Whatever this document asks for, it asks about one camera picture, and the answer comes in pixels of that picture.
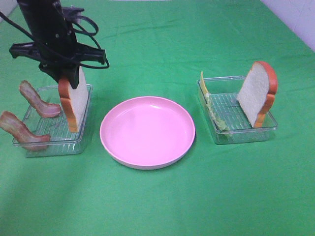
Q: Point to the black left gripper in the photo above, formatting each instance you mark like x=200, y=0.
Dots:
x=83, y=55

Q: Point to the bread slice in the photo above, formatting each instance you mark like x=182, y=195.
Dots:
x=74, y=101
x=257, y=93

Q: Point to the bacon strip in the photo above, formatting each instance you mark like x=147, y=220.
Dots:
x=44, y=109
x=12, y=125

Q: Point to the green lettuce leaf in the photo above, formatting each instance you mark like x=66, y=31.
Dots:
x=219, y=123

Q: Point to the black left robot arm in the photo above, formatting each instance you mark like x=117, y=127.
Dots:
x=53, y=29

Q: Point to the left clear plastic tray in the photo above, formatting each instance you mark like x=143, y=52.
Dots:
x=62, y=141

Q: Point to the clear plastic tray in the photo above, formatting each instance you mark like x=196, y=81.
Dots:
x=62, y=141
x=224, y=91

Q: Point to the green tablecloth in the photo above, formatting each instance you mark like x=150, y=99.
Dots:
x=160, y=48

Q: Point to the pink round plate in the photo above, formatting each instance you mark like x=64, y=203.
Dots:
x=147, y=132

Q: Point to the yellow cheese slice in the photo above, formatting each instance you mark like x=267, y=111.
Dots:
x=204, y=89

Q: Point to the right clear plastic tray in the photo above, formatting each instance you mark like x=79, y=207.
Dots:
x=224, y=91

